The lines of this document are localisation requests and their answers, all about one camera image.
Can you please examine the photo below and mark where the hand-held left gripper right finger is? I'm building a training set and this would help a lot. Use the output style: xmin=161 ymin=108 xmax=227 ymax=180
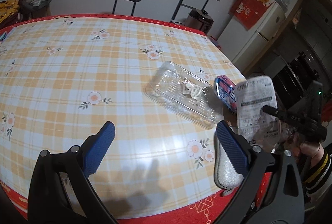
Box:
xmin=216 ymin=121 xmax=305 ymax=224

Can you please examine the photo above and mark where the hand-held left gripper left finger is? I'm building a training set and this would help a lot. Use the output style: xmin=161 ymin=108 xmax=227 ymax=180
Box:
xmin=27 ymin=121 xmax=117 ymax=224

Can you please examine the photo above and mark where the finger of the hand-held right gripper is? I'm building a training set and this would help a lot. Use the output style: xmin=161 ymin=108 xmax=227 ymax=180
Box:
xmin=263 ymin=106 xmax=286 ymax=122

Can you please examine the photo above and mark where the white printed packet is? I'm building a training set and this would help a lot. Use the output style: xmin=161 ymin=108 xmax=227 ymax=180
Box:
xmin=235 ymin=76 xmax=282 ymax=148

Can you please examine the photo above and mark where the white sponge grey edge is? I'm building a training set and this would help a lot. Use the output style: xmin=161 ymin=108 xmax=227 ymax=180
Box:
xmin=213 ymin=139 xmax=245 ymax=196

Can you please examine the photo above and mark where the pink blue wrapper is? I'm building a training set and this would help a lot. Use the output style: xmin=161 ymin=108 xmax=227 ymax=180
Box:
xmin=213 ymin=75 xmax=238 ymax=113

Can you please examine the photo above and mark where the clear plastic tray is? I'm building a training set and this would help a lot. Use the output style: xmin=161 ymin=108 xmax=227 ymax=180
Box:
xmin=144 ymin=61 xmax=224 ymax=129

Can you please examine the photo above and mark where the person's right hand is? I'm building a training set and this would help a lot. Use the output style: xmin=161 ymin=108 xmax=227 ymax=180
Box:
xmin=293 ymin=132 xmax=322 ymax=161

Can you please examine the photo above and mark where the black integrated stove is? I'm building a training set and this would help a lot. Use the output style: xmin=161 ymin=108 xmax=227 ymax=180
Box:
xmin=272 ymin=51 xmax=320 ymax=100

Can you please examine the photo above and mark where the cream refrigerator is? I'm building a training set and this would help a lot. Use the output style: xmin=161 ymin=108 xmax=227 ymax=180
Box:
xmin=218 ymin=2 xmax=286 ymax=73

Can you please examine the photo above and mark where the yellow plaid tablecloth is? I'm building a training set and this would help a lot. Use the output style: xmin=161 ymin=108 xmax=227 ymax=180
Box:
xmin=0 ymin=16 xmax=247 ymax=221

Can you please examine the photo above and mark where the red printed cloth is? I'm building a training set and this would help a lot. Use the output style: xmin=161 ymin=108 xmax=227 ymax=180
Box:
xmin=231 ymin=0 xmax=276 ymax=30

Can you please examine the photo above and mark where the brown pressure cooker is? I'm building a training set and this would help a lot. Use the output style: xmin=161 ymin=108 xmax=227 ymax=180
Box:
xmin=185 ymin=9 xmax=214 ymax=34

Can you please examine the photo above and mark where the black rack with white top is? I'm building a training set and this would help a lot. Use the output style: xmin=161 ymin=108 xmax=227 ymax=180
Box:
xmin=171 ymin=0 xmax=210 ymax=25

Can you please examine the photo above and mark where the round black side table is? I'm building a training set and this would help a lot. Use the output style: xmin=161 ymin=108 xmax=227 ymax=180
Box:
xmin=26 ymin=0 xmax=53 ymax=18

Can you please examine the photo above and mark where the dark clothes pile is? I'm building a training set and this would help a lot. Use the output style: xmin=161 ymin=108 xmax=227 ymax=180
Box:
xmin=16 ymin=0 xmax=33 ymax=20

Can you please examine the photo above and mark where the yellow garment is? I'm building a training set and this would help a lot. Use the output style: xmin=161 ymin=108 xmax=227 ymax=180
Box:
xmin=0 ymin=0 xmax=20 ymax=22

